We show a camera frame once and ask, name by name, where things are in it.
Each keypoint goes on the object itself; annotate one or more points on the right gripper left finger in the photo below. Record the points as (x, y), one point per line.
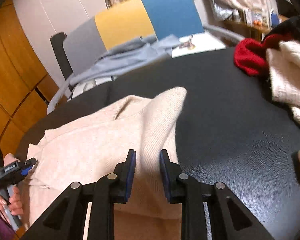
(65, 217)

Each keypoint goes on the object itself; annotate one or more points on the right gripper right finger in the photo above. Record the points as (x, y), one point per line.
(204, 204)

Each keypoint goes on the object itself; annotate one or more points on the beige knit sweater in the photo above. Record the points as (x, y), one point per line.
(89, 148)

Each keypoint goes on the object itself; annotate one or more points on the blue folding chair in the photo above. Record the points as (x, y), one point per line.
(274, 19)

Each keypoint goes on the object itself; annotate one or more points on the person's left hand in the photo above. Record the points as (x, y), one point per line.
(15, 206)

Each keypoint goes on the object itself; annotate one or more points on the black rolled mat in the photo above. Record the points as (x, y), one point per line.
(58, 49)

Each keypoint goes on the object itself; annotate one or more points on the red knit garment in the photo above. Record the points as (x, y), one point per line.
(250, 55)

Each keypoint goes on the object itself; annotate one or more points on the white fluffy garment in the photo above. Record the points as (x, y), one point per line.
(284, 71)

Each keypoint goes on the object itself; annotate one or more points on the wooden side table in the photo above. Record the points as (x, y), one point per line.
(238, 24)

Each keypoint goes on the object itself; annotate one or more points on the light blue grey garment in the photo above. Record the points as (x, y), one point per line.
(128, 56)

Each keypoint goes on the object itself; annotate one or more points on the black knit garment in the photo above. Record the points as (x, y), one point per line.
(290, 26)

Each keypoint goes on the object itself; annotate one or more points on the grey yellow blue chair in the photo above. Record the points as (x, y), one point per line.
(126, 21)

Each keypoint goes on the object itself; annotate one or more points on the wooden cabinet wall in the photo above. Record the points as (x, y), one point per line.
(25, 86)

